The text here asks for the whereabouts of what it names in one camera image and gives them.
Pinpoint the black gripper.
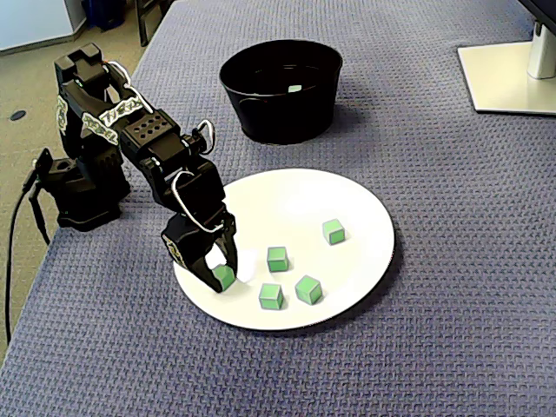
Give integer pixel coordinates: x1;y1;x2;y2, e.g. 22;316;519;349
149;157;240;294

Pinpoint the white round plate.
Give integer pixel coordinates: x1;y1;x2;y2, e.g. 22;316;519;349
173;168;396;332

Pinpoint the black round metal container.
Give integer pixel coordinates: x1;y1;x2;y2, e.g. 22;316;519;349
218;38;344;146

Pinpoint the blue waffle weave cloth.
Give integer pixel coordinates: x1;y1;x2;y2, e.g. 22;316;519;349
0;0;556;417

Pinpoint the blue bin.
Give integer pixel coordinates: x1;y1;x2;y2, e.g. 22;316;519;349
81;0;134;32

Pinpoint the silver monitor stand base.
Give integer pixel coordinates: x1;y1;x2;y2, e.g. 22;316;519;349
456;41;556;116

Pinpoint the silver monitor stand column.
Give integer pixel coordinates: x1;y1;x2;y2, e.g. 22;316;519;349
526;19;556;81

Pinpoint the black monitor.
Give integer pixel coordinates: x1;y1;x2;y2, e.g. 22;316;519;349
517;0;556;27

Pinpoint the white red servo wire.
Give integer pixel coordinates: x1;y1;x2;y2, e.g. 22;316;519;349
189;118;217;155
170;168;230;235
103;59;154;116

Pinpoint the short black robot cable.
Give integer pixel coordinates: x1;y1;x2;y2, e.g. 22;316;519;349
28;190;52;245

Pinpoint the long black robot cable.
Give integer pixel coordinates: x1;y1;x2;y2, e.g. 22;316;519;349
3;173;43;347

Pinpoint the dark chair frame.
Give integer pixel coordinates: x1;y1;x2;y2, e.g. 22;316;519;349
133;0;177;48

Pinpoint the white wall panel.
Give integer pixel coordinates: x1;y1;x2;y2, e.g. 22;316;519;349
0;0;76;52

